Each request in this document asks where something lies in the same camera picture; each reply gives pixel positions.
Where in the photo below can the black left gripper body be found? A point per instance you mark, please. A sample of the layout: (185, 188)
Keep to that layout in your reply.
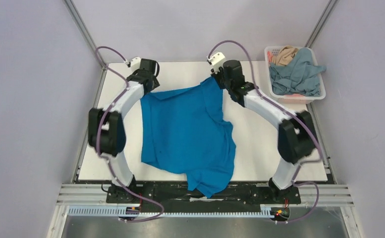
(155, 83)

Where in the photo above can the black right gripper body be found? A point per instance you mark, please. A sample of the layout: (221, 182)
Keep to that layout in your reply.
(221, 79)

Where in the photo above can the blue t-shirt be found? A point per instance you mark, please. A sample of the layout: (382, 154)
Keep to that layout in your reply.
(184, 132)

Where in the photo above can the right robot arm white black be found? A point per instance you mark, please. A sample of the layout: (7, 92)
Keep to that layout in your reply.
(296, 137)

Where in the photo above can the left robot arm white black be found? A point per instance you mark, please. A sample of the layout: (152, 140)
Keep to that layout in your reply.
(106, 131)

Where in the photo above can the beige t-shirt in basket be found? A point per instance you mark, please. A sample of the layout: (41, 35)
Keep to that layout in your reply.
(284, 56)

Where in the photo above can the white plastic laundry basket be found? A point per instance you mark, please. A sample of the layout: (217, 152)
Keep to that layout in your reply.
(304, 99)

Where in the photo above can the grey-blue t-shirt in basket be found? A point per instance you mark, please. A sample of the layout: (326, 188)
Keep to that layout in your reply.
(311, 79)

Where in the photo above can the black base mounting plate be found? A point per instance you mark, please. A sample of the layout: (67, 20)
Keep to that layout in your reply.
(174, 197)

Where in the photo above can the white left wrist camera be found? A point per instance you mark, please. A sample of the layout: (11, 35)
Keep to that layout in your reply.
(134, 63)

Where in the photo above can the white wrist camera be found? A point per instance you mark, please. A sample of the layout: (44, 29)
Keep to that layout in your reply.
(217, 60)
(134, 63)

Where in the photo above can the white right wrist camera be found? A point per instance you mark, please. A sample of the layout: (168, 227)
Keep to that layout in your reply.
(217, 60)

